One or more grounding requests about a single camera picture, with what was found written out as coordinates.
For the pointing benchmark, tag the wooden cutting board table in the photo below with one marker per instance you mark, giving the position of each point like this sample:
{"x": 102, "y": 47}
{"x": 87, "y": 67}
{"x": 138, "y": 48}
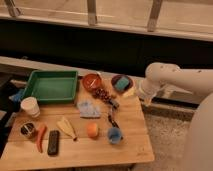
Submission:
{"x": 21, "y": 154}

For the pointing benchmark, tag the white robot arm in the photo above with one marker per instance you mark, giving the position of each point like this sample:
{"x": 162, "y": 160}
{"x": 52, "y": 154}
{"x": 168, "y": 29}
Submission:
{"x": 198, "y": 150}

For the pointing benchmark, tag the orange fruit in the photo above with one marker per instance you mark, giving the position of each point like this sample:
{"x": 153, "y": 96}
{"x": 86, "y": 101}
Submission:
{"x": 92, "y": 130}

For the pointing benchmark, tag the orange red bowl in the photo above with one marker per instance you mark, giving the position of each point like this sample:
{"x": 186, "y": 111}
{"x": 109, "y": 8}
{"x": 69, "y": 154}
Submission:
{"x": 91, "y": 81}

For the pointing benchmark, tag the blue crumpled cloth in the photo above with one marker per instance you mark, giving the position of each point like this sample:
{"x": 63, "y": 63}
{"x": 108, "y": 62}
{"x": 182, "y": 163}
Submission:
{"x": 88, "y": 110}

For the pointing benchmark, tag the small blue cup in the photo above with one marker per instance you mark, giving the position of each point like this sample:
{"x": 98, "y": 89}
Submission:
{"x": 114, "y": 135}

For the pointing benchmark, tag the blue object at table edge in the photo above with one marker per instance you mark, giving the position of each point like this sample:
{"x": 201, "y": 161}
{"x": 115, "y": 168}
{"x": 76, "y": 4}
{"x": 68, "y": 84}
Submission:
{"x": 17, "y": 97}

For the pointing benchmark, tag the blue green sponge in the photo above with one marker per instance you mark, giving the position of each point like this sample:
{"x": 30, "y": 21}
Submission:
{"x": 122, "y": 83}

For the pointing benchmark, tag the small metal tin can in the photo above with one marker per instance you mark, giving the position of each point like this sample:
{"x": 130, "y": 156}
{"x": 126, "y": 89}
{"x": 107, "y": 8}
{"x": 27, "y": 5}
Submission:
{"x": 28, "y": 130}

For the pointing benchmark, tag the green plastic tray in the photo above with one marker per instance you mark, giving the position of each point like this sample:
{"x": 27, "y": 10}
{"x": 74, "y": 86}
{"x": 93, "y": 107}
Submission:
{"x": 52, "y": 87}

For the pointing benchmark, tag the orange carrot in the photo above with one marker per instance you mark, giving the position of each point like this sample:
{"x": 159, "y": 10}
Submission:
{"x": 41, "y": 132}

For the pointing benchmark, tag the white paper cup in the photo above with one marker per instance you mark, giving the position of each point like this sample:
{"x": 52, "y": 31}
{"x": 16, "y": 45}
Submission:
{"x": 30, "y": 106}

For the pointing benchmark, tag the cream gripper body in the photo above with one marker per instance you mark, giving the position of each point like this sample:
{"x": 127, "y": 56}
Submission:
{"x": 129, "y": 93}

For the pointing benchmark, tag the dark grape bunch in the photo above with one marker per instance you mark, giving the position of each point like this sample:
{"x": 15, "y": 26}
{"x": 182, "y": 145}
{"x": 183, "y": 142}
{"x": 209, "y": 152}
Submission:
{"x": 102, "y": 94}

